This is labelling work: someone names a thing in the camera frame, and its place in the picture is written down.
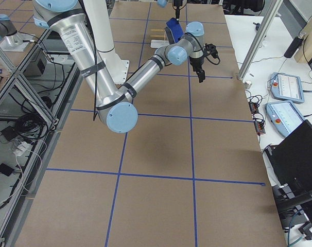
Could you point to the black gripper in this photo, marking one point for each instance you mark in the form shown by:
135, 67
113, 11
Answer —
197, 63
176, 6

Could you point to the blue grey towel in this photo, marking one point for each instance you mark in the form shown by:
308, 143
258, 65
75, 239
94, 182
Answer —
173, 31

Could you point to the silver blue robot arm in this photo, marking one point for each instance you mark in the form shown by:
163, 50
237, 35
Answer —
84, 28
163, 3

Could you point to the wooden towel rack white base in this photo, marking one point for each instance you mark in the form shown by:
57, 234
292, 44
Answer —
158, 38

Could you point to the black orange connector hub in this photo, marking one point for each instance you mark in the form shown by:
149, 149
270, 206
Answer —
253, 106

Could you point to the far teach pendant tablet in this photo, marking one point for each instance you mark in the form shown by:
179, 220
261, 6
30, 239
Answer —
286, 87

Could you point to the teach pendant tablet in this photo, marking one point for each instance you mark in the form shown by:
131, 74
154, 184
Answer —
286, 87
284, 115

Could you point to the near teach pendant tablet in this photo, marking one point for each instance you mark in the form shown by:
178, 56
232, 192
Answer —
284, 115

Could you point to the black laptop computer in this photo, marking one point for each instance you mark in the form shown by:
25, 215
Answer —
291, 160

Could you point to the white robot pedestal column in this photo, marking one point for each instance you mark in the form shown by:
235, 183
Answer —
99, 18

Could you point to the aluminium frame post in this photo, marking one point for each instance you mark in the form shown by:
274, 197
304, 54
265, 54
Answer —
260, 35

